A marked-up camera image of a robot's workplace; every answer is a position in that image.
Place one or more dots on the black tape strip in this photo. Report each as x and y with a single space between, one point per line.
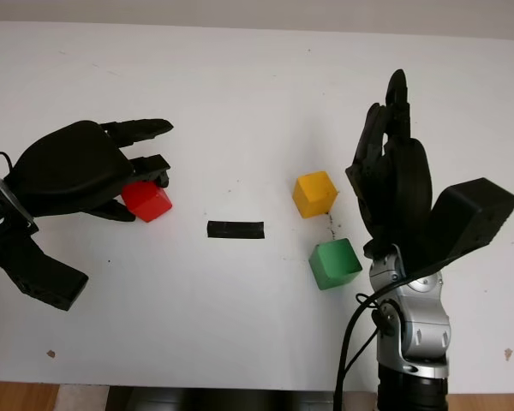
235 230

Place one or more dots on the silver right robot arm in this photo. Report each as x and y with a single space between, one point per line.
415 325

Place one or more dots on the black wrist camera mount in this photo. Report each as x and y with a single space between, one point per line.
471 214
43 278

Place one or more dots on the dark grey robot torso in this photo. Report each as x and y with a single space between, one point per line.
240 400

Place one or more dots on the red wooden cube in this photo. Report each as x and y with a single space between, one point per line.
147 201

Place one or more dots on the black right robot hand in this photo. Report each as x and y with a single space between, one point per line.
407 188

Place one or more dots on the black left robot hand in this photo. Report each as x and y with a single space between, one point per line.
77 162

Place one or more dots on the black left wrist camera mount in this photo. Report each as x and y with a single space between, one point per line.
43 278

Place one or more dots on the yellow wooden cube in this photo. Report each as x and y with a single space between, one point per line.
314 192

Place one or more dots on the green wooden cube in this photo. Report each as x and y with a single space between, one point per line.
334 263

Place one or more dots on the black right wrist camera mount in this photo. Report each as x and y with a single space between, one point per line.
471 214

